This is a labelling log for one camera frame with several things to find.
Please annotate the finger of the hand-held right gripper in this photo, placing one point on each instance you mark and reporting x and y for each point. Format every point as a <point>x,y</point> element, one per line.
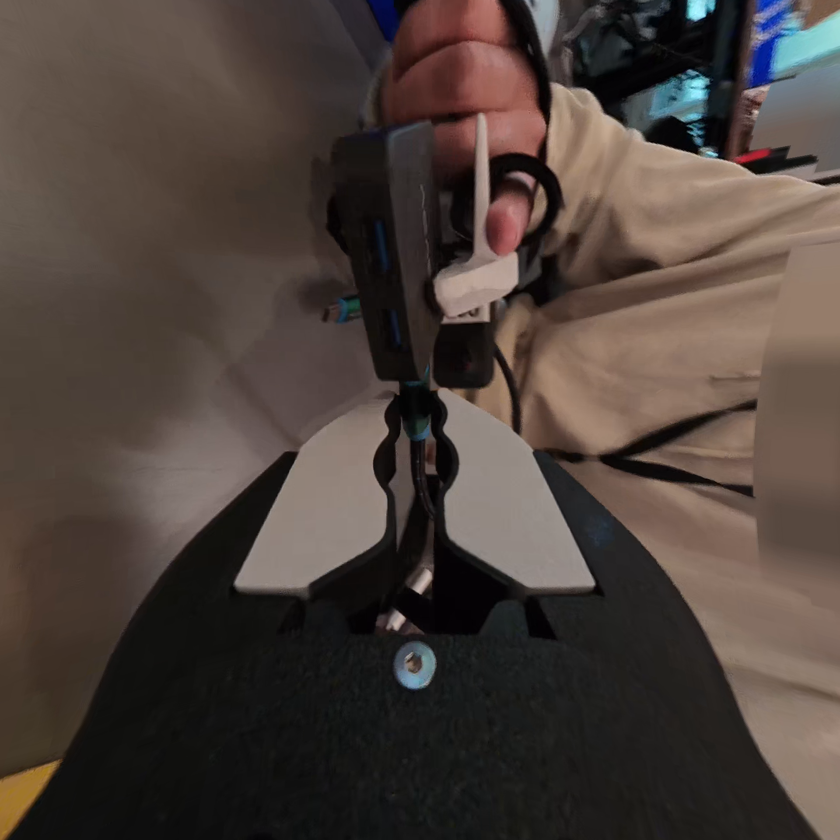
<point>479,282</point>

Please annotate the dark grey port hub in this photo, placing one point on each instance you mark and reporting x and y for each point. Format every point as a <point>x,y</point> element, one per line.
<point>394,229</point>

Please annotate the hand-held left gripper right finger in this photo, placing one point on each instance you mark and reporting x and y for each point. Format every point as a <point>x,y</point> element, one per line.
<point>512,518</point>

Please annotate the person's right hand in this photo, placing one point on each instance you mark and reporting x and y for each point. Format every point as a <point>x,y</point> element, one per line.
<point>459,72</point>

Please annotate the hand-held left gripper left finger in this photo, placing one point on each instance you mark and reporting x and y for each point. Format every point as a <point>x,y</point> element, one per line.
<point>328,518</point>

